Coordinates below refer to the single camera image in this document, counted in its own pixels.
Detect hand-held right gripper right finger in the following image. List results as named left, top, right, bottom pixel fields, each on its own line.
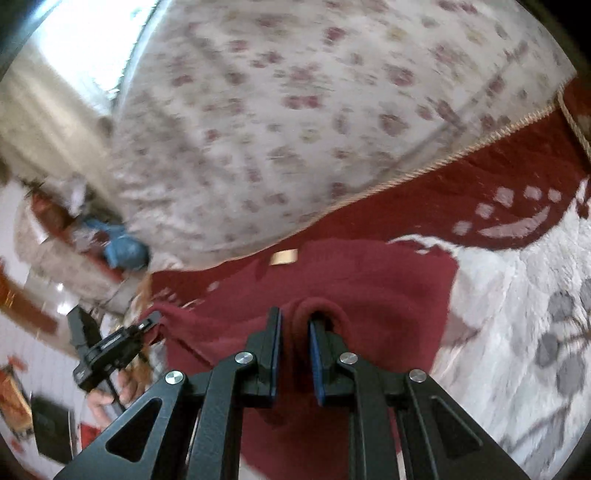
left=308, top=318, right=532, bottom=480

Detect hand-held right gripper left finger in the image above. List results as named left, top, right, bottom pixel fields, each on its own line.
left=53, top=306, right=283, bottom=480

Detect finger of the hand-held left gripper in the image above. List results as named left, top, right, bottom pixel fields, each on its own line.
left=136, top=311, right=163, bottom=335

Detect maroon fleece pants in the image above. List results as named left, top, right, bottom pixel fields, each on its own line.
left=139, top=237, right=460, bottom=480

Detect person's left hand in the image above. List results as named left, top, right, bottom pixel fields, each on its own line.
left=85, top=364, right=157, bottom=423

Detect blue bag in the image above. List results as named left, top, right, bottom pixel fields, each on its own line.
left=85, top=219, right=151, bottom=271

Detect dark flat object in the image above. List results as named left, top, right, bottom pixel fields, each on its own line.
left=30, top=394, right=77, bottom=462

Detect red white plush blanket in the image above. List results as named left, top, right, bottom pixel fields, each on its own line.
left=134, top=78, right=591, bottom=480

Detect white floral quilt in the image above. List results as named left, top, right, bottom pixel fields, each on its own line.
left=111, top=0, right=578, bottom=268

